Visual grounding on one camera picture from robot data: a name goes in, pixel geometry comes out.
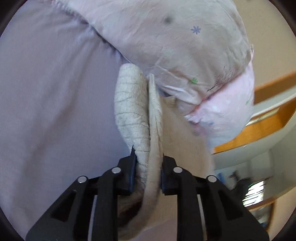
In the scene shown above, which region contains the pink floral pillow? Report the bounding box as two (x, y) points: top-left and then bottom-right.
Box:
(183, 47), (255, 150)

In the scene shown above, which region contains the beige cable knit sweater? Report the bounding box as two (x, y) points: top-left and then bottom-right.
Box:
(114, 64), (214, 240)

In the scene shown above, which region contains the lilac textured bed sheet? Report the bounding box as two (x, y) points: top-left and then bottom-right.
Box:
(1, 1), (130, 237)

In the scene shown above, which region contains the wooden headboard frame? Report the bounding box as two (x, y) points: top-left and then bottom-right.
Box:
(214, 72), (295, 154)

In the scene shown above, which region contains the white floral pillow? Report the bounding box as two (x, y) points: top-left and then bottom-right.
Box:
(61, 1), (251, 111)

